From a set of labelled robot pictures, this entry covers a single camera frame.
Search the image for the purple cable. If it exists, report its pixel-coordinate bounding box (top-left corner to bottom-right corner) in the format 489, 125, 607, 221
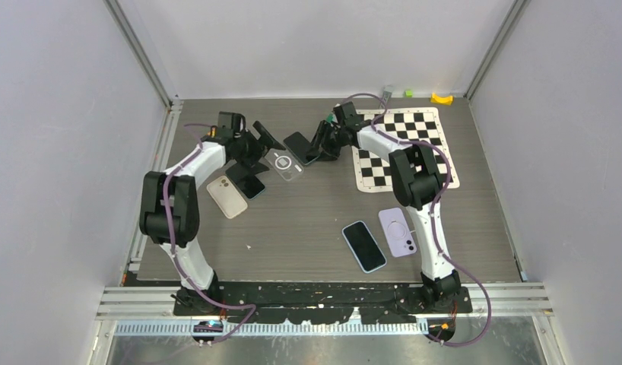
341, 92, 492, 348
161, 123, 258, 346

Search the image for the dark phone face up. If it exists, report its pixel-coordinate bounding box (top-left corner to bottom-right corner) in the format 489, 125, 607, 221
225, 163, 265, 200

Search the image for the yellow curved toy piece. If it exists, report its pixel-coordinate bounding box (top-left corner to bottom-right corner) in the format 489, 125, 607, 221
430, 93, 454, 106

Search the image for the light blue phone face up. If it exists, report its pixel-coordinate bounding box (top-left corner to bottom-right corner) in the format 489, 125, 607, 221
342, 221, 387, 274

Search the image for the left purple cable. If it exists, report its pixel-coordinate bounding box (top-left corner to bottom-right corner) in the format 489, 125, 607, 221
161, 123, 258, 346

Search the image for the clear phone case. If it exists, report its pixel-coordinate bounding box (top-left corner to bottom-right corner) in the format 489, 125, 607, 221
265, 149, 304, 182

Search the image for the grey metal bracket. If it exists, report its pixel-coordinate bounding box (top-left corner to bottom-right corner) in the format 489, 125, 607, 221
381, 84, 395, 104

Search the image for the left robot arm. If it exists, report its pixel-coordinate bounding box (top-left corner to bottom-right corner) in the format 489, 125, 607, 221
139, 112, 285, 315

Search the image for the teal phone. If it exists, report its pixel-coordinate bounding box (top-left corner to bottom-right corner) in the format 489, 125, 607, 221
284, 132, 319, 166

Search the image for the lilac phone case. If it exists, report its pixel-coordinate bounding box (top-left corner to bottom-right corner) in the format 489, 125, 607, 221
378, 208, 418, 258

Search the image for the black white chessboard mat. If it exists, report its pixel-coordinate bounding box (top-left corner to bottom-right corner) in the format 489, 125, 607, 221
352, 107, 460, 193

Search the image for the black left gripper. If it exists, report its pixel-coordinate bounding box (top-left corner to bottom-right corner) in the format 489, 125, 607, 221
234, 122, 284, 176

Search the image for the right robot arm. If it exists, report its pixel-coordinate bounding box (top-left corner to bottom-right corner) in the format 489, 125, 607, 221
308, 101, 462, 313

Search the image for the aluminium frame rail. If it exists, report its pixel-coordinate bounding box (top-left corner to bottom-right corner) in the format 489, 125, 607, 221
97, 98, 552, 351

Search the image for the cream cased phone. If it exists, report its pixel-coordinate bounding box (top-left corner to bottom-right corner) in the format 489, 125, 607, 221
206, 175, 249, 220

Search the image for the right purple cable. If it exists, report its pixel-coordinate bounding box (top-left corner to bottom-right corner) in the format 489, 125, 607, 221
341, 92, 492, 348

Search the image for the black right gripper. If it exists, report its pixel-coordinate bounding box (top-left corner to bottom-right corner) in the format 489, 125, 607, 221
305, 121, 345, 162

